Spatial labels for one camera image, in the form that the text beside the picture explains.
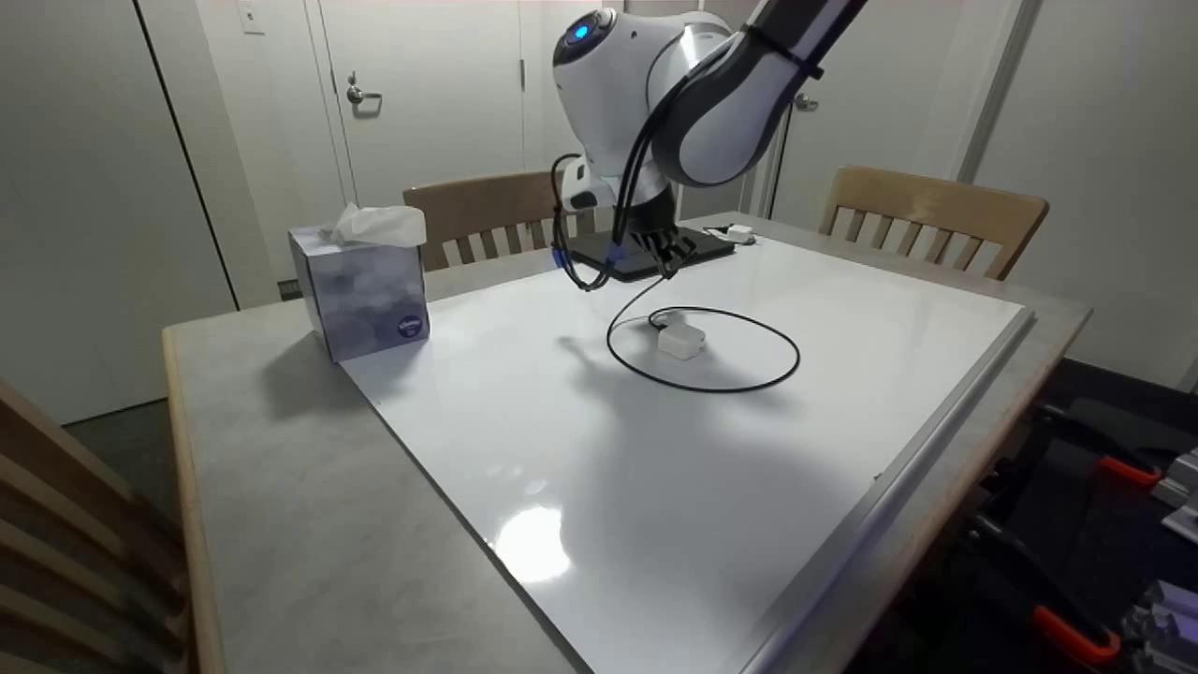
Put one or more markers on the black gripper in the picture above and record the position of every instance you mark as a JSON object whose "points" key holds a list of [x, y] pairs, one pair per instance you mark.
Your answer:
{"points": [[644, 238]]}

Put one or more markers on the white charger adapter block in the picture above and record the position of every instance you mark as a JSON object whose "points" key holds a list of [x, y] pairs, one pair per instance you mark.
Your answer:
{"points": [[681, 341]]}

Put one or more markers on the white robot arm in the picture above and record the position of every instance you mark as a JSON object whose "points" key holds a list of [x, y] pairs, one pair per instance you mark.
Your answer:
{"points": [[674, 98]]}

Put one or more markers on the dark wooden chair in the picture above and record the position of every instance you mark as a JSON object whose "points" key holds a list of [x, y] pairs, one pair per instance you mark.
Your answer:
{"points": [[468, 214]]}

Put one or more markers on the white whiteboard mat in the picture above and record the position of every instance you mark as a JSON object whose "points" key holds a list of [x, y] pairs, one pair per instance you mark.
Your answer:
{"points": [[671, 515]]}

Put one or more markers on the purple tissue box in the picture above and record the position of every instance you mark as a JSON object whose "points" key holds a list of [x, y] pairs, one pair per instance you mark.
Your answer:
{"points": [[364, 279]]}

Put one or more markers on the light wooden chair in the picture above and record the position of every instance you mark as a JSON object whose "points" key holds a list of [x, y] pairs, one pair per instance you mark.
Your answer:
{"points": [[955, 219]]}

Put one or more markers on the orange black clamp upper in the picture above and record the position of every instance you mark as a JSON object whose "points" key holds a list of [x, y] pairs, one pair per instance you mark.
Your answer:
{"points": [[1118, 463]]}

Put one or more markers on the orange black clamp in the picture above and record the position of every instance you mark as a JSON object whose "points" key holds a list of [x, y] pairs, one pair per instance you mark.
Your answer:
{"points": [[1118, 463], [1047, 604]]}

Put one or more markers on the orange black clamp lower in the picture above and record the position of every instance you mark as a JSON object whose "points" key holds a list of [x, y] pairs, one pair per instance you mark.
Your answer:
{"points": [[1047, 604]]}

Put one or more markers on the wooden chair foreground left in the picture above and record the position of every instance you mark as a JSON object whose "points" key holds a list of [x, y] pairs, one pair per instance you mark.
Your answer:
{"points": [[92, 575]]}

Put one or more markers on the small white charger with cable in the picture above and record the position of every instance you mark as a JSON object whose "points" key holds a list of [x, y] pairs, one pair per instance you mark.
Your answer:
{"points": [[734, 233]]}

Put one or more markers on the silver door handle left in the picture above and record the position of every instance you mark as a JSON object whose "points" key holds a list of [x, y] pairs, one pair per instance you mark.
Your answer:
{"points": [[364, 103]]}

